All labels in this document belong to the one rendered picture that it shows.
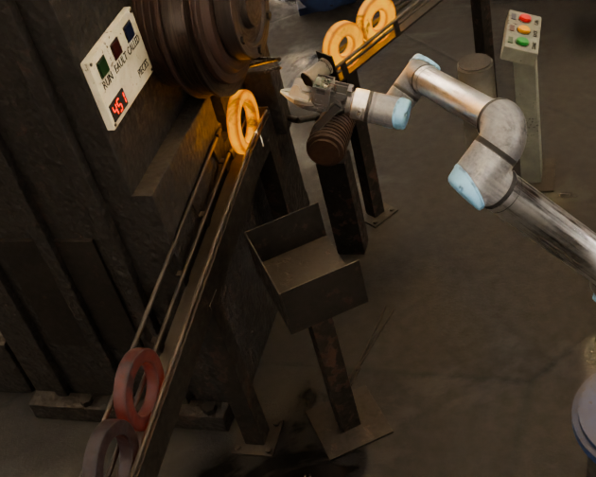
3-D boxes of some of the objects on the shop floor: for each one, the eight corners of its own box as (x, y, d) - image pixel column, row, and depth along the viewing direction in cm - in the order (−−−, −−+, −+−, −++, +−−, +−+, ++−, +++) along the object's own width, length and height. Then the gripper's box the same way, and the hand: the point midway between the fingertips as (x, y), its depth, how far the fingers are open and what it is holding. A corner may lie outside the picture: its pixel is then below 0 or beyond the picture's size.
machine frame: (27, 417, 296) (-317, -118, 185) (145, 204, 373) (-48, -265, 261) (236, 432, 273) (-15, -169, 162) (315, 203, 350) (183, -314, 238)
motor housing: (331, 260, 323) (300, 137, 289) (344, 220, 338) (315, 98, 304) (367, 260, 319) (340, 135, 285) (378, 220, 334) (353, 97, 300)
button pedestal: (507, 197, 328) (495, 46, 289) (512, 157, 345) (500, 9, 306) (553, 196, 323) (547, 44, 284) (555, 155, 340) (550, 6, 301)
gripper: (357, 79, 264) (286, 64, 266) (350, 97, 258) (278, 80, 260) (353, 103, 270) (283, 88, 272) (346, 121, 264) (275, 105, 266)
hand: (284, 94), depth 268 cm, fingers closed
